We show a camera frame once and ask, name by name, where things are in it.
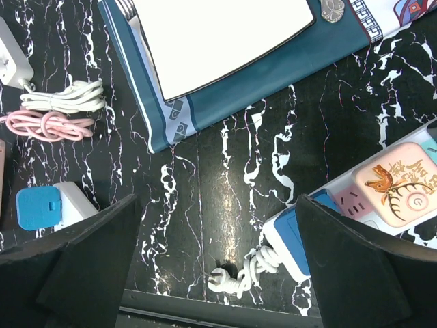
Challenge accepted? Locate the dark blue placemat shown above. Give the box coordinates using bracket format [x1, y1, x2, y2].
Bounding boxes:
[98, 1, 370, 153]

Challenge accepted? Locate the white square plate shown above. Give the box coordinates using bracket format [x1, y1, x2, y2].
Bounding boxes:
[134, 1, 315, 100]

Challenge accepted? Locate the pink deer cube adapter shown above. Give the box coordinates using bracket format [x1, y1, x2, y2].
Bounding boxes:
[352, 142, 436, 228]

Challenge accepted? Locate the white coiled cable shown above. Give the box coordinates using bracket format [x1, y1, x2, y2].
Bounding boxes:
[20, 79, 107, 113]

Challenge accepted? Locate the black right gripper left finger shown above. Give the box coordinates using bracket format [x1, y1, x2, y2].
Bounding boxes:
[1, 195, 137, 327]

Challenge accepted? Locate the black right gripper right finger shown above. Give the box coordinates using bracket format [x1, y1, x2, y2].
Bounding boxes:
[296, 195, 436, 327]

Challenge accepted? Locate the white knotted cord with plug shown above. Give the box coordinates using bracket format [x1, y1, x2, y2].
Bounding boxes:
[208, 244, 281, 297]

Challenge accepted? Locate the white triangular power strip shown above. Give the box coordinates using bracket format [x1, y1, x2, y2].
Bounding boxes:
[53, 182, 98, 232]

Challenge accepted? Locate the white multicolour power strip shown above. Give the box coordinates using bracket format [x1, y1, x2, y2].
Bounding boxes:
[262, 118, 437, 282]

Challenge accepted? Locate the silver fork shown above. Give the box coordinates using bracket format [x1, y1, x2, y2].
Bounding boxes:
[320, 0, 346, 23]

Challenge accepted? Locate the pink power strip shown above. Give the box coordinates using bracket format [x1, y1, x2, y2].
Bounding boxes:
[0, 140, 6, 207]

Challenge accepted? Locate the pink coiled cable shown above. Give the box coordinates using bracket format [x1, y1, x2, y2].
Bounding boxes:
[0, 109, 96, 143]

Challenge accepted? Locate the patterned colourful coaster cloth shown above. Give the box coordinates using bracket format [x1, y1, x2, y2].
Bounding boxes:
[349, 0, 436, 44]

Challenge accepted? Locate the light blue plug adapter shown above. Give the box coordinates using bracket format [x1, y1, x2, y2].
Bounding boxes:
[16, 186, 62, 231]

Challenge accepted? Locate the white power strip yellow plug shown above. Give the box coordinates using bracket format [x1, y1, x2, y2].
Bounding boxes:
[1, 18, 34, 90]

